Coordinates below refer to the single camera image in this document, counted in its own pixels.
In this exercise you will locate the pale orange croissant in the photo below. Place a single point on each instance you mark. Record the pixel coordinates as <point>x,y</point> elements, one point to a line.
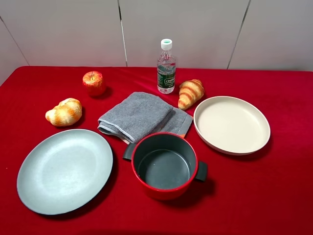
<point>66,113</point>

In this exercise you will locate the cream shallow bowl plate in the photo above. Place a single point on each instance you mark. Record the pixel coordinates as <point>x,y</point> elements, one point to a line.
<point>231,125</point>

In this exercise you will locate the red tablecloth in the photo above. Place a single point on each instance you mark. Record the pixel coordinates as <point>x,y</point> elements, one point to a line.
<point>269,192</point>

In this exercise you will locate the red pot with black handles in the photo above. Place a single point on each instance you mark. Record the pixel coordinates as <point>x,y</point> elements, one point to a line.
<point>165,164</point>

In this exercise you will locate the clear plastic water bottle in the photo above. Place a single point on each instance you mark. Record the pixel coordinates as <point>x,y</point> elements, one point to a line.
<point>166,68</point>

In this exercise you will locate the grey blue round plate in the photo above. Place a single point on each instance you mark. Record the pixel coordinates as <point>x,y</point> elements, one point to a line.
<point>64,172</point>

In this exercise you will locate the golden striped croissant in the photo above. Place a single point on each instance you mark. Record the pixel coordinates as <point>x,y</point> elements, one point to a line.
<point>190,92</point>

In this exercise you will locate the folded grey towel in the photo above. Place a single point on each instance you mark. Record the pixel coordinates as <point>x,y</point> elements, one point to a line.
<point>141,114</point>

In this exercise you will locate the red yellow apple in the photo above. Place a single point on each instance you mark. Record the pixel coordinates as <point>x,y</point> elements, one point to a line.
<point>94,83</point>

